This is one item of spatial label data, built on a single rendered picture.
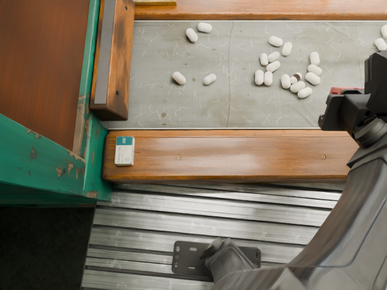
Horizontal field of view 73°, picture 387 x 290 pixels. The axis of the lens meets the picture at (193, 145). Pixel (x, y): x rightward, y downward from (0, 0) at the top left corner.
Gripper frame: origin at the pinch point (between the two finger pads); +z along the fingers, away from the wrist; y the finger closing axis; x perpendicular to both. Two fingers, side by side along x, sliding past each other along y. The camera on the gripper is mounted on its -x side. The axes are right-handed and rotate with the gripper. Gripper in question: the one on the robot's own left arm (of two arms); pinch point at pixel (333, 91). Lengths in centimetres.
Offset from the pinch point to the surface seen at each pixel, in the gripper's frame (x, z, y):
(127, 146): 11.1, -3.0, 41.0
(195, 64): 0.5, 17.3, 26.8
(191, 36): -5.3, 21.2, 27.9
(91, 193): 16, -12, 47
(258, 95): 5.9, 11.3, 11.5
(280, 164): 15.1, -3.7, 8.4
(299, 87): 3.7, 11.1, 2.3
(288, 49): -2.9, 18.9, 4.1
